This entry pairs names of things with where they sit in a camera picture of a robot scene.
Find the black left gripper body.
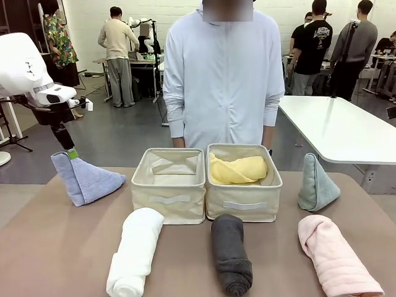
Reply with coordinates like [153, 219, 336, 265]
[29, 101, 77, 133]

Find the blue triangle towel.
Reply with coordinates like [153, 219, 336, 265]
[50, 151, 127, 207]

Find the white towel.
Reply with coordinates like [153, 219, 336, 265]
[106, 207, 166, 297]

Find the dark grey towel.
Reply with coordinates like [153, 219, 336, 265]
[210, 213, 254, 297]

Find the green triangle towel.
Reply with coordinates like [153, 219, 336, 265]
[297, 152, 342, 213]

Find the pink towel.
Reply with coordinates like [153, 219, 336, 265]
[297, 215, 385, 297]

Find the person's left forearm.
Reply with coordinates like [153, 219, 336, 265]
[262, 124, 276, 151]

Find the black floor tripod stand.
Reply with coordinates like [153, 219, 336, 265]
[0, 98, 33, 153]

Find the woman in floral dress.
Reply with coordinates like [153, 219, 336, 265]
[41, 0, 85, 120]

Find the man in beige sweater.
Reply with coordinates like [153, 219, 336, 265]
[97, 6, 140, 109]

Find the background work desk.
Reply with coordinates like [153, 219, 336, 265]
[92, 51, 165, 103]

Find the beige fabric bin curved label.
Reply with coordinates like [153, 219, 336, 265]
[131, 147, 207, 226]

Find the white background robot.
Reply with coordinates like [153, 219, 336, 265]
[124, 17, 156, 54]

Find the person in white hoodie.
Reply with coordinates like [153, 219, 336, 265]
[162, 0, 286, 153]

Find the yellow rolled towel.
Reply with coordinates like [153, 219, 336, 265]
[209, 152, 269, 186]

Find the beige fabric bin straight label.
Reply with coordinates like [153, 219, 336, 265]
[204, 142, 283, 223]

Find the man in printed black t-shirt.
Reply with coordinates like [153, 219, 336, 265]
[290, 0, 335, 97]

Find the white side table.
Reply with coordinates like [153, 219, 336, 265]
[277, 95, 396, 196]

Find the man in grey sweater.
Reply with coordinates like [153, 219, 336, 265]
[329, 0, 379, 102]

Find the seated person in black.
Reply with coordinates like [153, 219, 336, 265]
[374, 37, 396, 103]

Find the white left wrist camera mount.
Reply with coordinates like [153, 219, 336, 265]
[33, 85, 94, 112]

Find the black camera tripod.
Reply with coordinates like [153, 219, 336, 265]
[331, 19, 361, 100]

